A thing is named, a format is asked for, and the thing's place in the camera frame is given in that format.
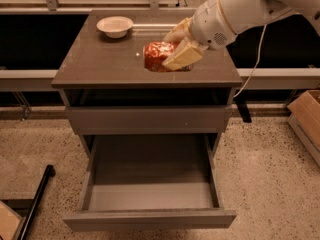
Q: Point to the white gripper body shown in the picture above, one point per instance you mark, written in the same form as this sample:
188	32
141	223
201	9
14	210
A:
209	24

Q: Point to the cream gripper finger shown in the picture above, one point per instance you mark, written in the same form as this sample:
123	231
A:
180	32
187	52

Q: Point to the red coke can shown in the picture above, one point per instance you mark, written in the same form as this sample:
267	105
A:
155	53

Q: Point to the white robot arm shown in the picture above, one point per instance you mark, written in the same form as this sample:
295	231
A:
246	14

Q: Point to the closed grey top drawer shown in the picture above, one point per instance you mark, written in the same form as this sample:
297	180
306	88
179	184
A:
148	120

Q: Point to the grey drawer cabinet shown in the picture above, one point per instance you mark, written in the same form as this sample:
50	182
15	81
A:
103	72

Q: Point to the open grey middle drawer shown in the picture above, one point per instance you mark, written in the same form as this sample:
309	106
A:
149	182

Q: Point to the white paper bowl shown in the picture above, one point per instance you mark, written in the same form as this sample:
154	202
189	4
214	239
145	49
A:
115	27

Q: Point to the black table leg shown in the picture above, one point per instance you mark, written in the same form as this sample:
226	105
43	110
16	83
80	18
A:
243	109

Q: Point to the brown cardboard box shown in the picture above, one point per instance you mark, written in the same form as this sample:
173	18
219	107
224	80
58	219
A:
305	121

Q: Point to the black metal pole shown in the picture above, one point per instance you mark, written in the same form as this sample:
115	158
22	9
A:
27	223

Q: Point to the wooden board corner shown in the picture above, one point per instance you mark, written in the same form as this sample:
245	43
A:
9	222

